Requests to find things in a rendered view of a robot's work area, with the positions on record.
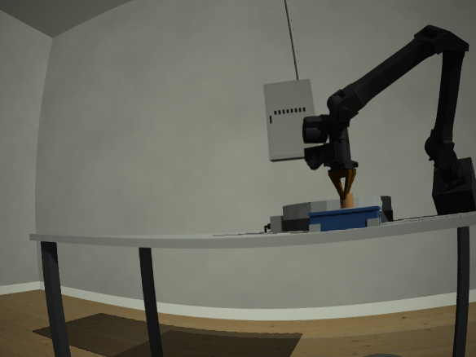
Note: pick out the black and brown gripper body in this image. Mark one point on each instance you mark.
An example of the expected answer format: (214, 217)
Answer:
(343, 161)

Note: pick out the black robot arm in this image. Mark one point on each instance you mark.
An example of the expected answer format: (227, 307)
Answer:
(345, 104)

